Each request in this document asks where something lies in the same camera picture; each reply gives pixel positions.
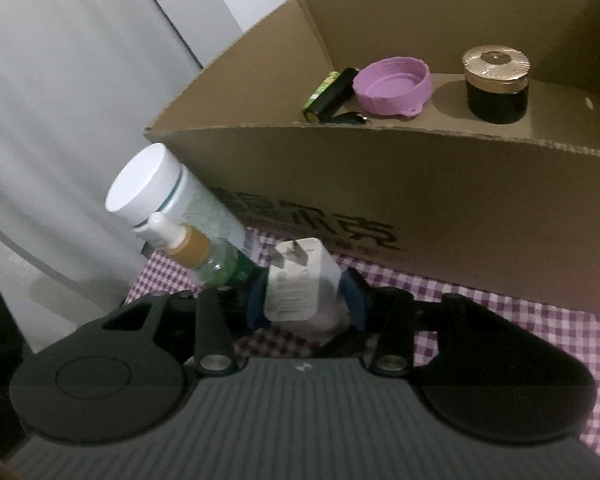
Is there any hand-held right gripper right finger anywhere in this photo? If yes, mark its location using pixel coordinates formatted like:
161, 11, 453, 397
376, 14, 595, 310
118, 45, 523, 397
341, 267, 507, 377

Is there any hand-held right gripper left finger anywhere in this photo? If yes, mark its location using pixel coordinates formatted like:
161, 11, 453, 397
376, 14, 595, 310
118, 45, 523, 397
102, 280, 270, 377

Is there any white charger plug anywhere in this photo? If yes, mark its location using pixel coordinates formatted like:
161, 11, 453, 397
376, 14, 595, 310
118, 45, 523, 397
262, 237, 342, 325

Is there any green dropper bottle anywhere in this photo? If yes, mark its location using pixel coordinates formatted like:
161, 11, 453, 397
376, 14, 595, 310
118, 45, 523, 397
149, 212, 262, 289

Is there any brown cardboard box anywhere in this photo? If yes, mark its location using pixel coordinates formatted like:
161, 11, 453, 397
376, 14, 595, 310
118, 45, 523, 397
144, 0, 600, 317

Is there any white capped bottle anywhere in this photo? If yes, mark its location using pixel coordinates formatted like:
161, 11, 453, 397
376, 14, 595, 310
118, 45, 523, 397
105, 142, 262, 283

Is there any black key fob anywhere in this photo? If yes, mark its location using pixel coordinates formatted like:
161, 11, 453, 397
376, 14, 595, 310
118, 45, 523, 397
328, 111, 370, 126

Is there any black cylindrical battery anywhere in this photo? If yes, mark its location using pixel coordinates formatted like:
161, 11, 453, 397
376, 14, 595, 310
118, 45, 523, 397
305, 67, 360, 124

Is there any purple silicone bowl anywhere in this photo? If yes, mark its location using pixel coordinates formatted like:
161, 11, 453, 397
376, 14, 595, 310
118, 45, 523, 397
352, 56, 434, 120

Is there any black jar with gold lid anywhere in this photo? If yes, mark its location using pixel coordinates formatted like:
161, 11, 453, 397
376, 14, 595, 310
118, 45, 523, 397
461, 46, 531, 125

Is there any purple checked cloth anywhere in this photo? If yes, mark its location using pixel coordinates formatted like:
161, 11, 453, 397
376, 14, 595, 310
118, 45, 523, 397
125, 227, 600, 467

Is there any green cylindrical battery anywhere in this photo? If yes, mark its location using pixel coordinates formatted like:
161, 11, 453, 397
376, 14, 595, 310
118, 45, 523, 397
302, 71, 341, 111

